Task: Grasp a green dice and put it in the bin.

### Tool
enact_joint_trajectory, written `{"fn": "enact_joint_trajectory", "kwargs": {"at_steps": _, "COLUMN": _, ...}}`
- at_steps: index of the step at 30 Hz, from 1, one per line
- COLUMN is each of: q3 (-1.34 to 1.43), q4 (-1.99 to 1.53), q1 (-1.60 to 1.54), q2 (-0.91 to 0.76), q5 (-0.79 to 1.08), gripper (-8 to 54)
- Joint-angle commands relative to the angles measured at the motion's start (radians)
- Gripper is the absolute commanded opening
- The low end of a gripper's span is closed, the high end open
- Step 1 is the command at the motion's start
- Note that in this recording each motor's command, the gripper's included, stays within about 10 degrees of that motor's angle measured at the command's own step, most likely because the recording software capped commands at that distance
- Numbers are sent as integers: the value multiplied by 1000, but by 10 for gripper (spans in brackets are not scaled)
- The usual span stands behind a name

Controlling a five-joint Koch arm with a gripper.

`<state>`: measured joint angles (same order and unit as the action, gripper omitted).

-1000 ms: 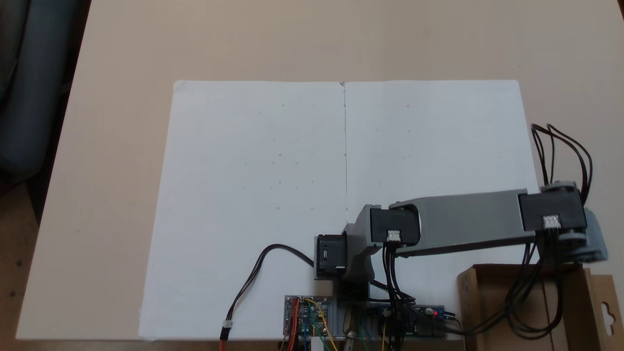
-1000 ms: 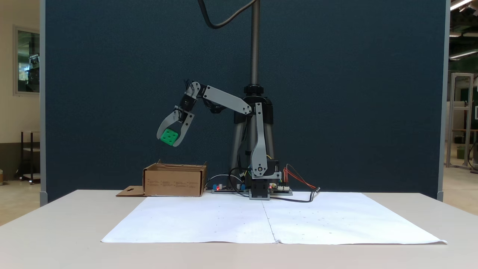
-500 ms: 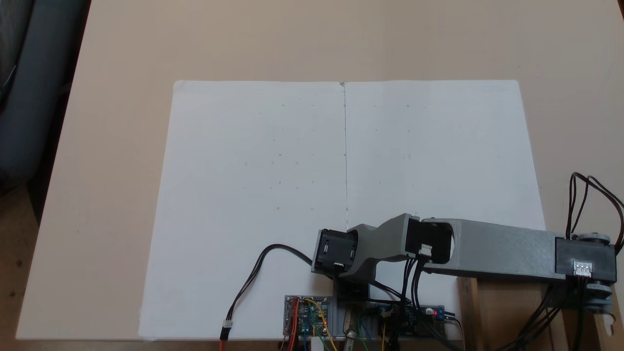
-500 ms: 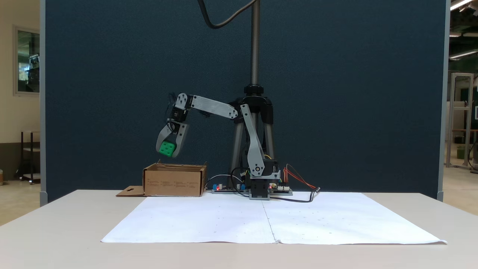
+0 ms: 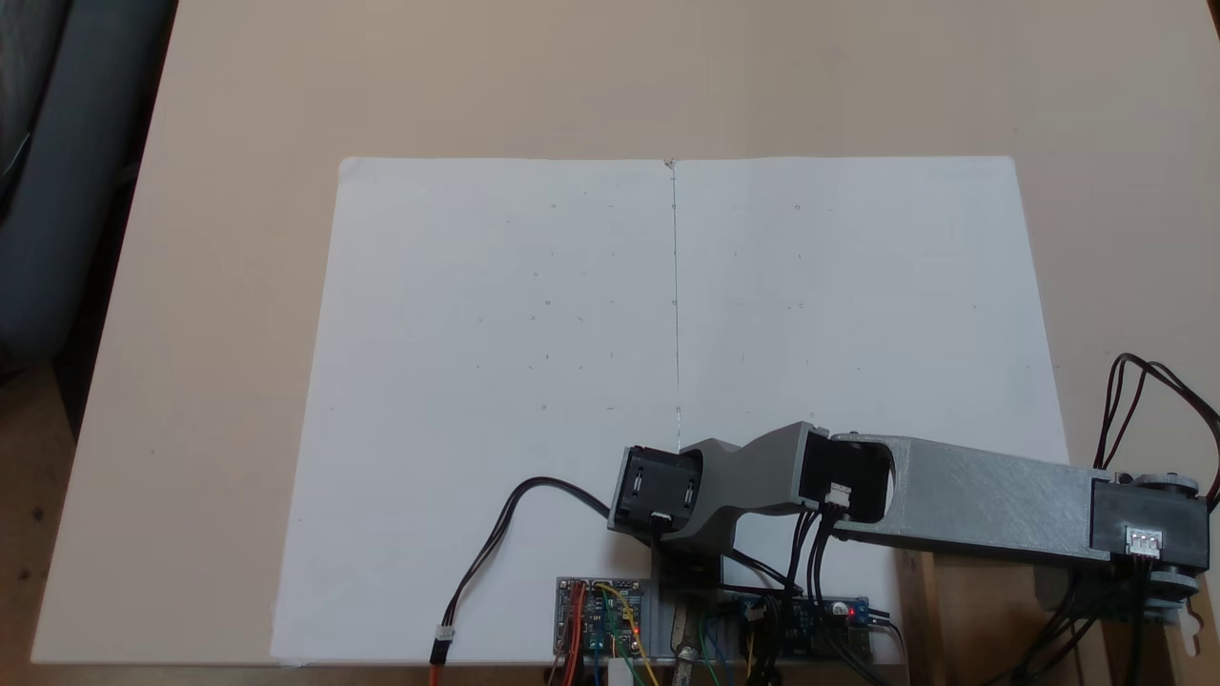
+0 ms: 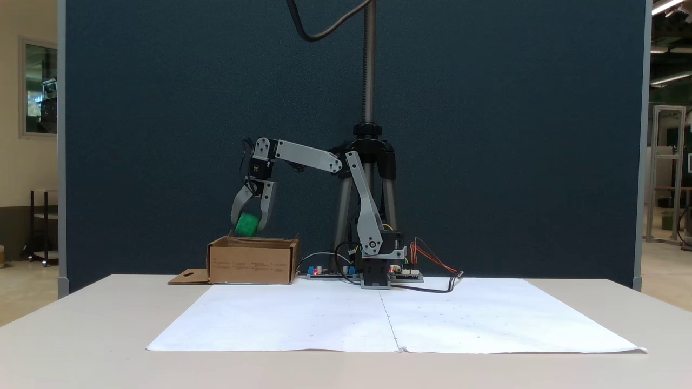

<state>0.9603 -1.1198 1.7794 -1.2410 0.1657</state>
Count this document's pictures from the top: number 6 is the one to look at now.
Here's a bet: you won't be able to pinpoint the black camera cable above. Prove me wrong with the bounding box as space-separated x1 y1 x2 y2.
285 0 375 43

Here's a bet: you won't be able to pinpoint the circuit board with coloured wires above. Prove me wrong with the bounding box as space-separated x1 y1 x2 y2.
390 264 425 284

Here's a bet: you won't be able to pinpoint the black camera tripod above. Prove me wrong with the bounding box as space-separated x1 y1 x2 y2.
327 0 398 272

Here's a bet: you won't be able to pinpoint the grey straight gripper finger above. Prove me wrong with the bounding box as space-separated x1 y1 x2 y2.
257 183 277 232

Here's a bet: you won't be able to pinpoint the dark blue partition panel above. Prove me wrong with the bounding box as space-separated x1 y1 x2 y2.
58 0 653 293

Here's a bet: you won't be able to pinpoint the grey thin cable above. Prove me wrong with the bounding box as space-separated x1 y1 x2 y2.
296 251 340 276

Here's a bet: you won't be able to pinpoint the green dice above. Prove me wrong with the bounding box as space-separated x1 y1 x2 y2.
236 212 260 237

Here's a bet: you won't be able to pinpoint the framed wall window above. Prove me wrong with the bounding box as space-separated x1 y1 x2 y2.
19 36 59 140

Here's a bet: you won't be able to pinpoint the blue circuit board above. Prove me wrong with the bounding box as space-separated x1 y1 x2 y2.
306 264 361 281

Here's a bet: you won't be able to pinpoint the black power cable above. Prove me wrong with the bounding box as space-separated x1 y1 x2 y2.
389 270 465 294

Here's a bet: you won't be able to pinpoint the metal frame rack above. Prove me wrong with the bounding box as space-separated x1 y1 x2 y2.
646 105 688 245

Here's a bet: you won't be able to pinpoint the white paper sheet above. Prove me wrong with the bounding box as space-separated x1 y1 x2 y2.
146 278 648 355

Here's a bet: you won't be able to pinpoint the brown cardboard box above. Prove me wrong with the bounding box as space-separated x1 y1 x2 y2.
168 231 301 286

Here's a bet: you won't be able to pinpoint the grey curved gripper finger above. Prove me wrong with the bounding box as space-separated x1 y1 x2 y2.
231 189 256 228

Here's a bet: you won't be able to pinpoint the black shelf cart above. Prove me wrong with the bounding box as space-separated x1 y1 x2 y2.
22 189 59 267

